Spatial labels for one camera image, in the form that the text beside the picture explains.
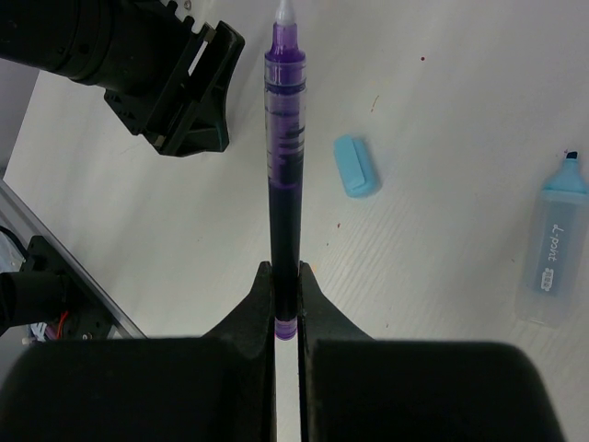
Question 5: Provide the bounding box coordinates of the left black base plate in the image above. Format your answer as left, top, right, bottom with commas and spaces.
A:
17, 237, 111, 341

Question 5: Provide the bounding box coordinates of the light blue highlighter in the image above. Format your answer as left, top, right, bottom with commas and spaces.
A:
515, 151, 588, 327

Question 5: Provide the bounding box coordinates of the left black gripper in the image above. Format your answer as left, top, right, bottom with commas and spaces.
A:
1, 1, 245, 157

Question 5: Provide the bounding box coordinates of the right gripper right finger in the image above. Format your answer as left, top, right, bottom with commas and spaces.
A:
298, 264, 564, 441

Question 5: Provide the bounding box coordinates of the light blue highlighter cap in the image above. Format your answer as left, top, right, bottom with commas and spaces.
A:
333, 135, 380, 199

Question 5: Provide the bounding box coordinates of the purple pen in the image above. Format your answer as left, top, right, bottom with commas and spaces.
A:
264, 1, 306, 341

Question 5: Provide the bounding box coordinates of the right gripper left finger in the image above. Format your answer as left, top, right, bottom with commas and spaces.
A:
1, 263, 276, 441

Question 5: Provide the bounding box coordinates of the aluminium front rail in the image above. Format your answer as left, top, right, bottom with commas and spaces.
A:
1, 180, 146, 338

